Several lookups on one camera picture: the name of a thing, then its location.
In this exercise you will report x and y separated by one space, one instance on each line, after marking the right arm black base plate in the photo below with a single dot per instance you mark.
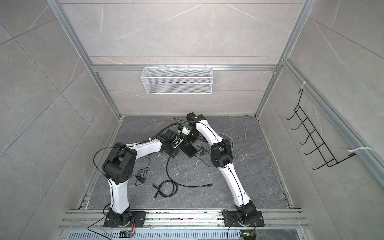
235 219

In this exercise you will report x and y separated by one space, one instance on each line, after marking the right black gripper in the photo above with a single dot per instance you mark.
191 140

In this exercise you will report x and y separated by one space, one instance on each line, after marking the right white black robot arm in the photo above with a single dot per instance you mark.
222 158

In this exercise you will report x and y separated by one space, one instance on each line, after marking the white wire mesh basket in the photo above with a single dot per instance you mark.
177 80

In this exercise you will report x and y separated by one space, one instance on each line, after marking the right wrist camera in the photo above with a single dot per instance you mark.
184 130

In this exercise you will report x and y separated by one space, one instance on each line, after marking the black power adapter with cable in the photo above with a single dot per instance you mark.
201 151

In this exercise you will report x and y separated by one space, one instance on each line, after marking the aluminium mounting rail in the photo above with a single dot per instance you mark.
190 219

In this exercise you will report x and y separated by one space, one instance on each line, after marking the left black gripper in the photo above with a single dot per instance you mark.
176 153

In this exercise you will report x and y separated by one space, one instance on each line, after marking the ribbed black network switch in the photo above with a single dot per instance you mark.
188 149

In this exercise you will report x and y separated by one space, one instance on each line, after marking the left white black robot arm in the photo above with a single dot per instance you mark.
119 165

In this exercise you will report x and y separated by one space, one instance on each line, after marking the black wire hook rack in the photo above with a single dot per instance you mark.
328 159

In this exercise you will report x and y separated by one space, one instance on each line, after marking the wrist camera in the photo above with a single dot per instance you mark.
184 130
175 140

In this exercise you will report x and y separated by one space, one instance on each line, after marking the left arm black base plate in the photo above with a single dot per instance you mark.
125 220

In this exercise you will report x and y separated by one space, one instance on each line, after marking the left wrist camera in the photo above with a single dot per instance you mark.
175 140

